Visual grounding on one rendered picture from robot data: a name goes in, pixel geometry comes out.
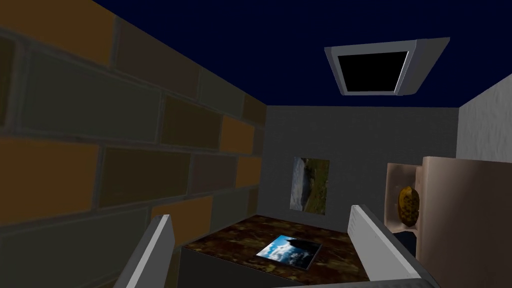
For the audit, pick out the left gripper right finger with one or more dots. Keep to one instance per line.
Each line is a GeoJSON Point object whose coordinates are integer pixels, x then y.
{"type": "Point", "coordinates": [374, 248]}

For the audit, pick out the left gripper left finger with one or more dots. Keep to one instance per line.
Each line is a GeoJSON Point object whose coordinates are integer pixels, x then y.
{"type": "Point", "coordinates": [154, 252]}

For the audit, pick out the yellow door knob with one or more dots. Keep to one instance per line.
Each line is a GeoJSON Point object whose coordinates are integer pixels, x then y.
{"type": "Point", "coordinates": [408, 206]}

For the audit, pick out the blue sky picture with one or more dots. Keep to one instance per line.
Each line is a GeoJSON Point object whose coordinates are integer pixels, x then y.
{"type": "Point", "coordinates": [288, 251]}

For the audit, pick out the landscape picture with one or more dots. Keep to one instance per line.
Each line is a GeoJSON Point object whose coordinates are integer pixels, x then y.
{"type": "Point", "coordinates": [310, 184]}

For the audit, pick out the beige door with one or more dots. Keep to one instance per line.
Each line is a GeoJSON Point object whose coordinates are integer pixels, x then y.
{"type": "Point", "coordinates": [468, 224]}

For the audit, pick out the grey framed dark window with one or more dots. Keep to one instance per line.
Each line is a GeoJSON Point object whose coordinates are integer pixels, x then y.
{"type": "Point", "coordinates": [372, 72]}

